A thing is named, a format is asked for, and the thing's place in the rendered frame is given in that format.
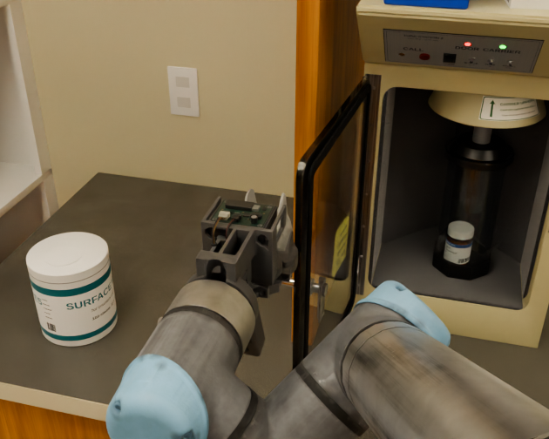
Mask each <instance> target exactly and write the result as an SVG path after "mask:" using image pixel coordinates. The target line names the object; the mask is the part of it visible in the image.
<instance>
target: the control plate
mask: <svg viewBox="0 0 549 439"><path fill-rule="evenodd" d="M383 41H384V54H385V61H386V62H396V63H406V64H427V65H437V66H448V67H459V68H470V69H480V70H491V71H511V72H523V73H532V72H533V69H534V66H535V64H536V62H537V59H538V57H539V53H540V50H541V48H542V45H543V43H544V41H545V40H538V39H525V38H513V37H489V36H477V35H465V34H452V33H440V32H428V31H415V30H392V29H383ZM464 42H471V43H472V46H464ZM501 44H505V45H507V48H506V49H499V47H498V46H499V45H501ZM399 52H403V53H405V54H406V55H405V56H404V57H400V56H398V53H399ZM422 53H426V54H429V55H430V59H428V60H422V59H420V58H419V55H420V54H422ZM444 53H451V54H457V55H456V63H455V64H454V63H444V62H443V59H444ZM469 57H474V58H475V61H473V63H470V60H468V59H469ZM488 59H494V62H493V63H492V64H489V62H487V60H488ZM509 60H511V61H514V63H513V64H512V66H509V65H508V64H507V61H509Z"/></svg>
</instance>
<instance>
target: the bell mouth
mask: <svg viewBox="0 0 549 439"><path fill-rule="evenodd" d="M428 102H429V106H430V108H431V109H432V110H433V111H434V112H436V113H437V114H439V115H440V116H442V117H444V118H447V119H449V120H452V121H455V122H458V123H460V124H464V125H472V126H476V127H484V128H494V129H510V128H519V127H524V126H528V125H533V124H536V123H538V122H539V121H540V120H542V119H543V118H544V117H545V116H546V107H545V103H544V100H542V99H532V98H514V97H504V96H494V95H484V94H474V93H464V92H454V91H436V90H434V91H433V92H432V94H431V95H430V97H429V101H428Z"/></svg>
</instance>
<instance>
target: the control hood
mask: <svg viewBox="0 0 549 439"><path fill-rule="evenodd" d="M356 16H357V23H358V30H359V37H360V43H361V50H362V56H363V60H364V62H369V63H379V64H400V65H410V66H421V67H431V68H442V69H453V70H463V71H484V72H495V73H505V74H516V75H526V76H537V77H548V78H549V10H532V9H510V8H509V6H508V5H507V3H506V2H505V0H469V6H468V8H467V9H466V10H460V9H446V8H432V7H418V6H405V5H391V4H385V3H384V2H383V0H361V1H360V3H359V4H358V5H357V6H356ZM383 29H392V30H415V31H428V32H440V33H452V34H465V35H477V36H489V37H513V38H525V39H538V40H545V41H544V43H543V45H542V48H541V50H540V53H539V57H538V59H537V62H536V64H535V66H534V69H533V72H532V73H523V72H511V71H491V70H480V69H470V68H459V67H448V66H437V65H427V64H406V63H396V62H386V61H385V54H384V41H383Z"/></svg>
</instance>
